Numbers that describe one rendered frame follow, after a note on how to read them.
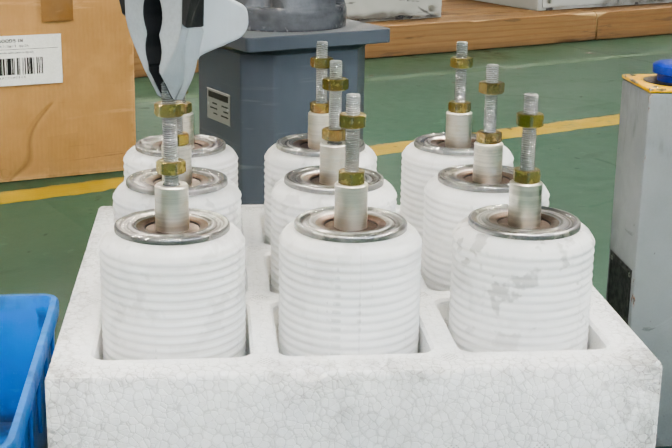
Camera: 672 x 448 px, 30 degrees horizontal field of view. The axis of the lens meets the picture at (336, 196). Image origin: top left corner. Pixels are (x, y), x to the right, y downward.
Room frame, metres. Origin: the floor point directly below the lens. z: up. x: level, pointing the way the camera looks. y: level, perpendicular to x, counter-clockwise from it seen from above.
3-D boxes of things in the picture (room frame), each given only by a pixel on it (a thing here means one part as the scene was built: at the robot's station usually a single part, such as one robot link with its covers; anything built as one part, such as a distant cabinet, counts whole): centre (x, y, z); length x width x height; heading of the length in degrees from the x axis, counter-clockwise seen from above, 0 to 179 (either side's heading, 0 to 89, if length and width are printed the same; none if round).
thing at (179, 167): (0.79, 0.11, 0.29); 0.02 x 0.02 x 0.01; 59
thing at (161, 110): (0.79, 0.11, 0.33); 0.02 x 0.02 x 0.01; 59
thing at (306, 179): (0.92, 0.00, 0.25); 0.08 x 0.08 x 0.01
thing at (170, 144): (0.79, 0.11, 0.31); 0.01 x 0.01 x 0.08
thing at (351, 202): (0.80, -0.01, 0.26); 0.02 x 0.02 x 0.03
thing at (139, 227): (0.79, 0.11, 0.25); 0.08 x 0.08 x 0.01
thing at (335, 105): (0.92, 0.00, 0.31); 0.01 x 0.01 x 0.08
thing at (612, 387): (0.92, 0.00, 0.09); 0.39 x 0.39 x 0.18; 6
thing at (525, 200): (0.81, -0.13, 0.26); 0.02 x 0.02 x 0.03
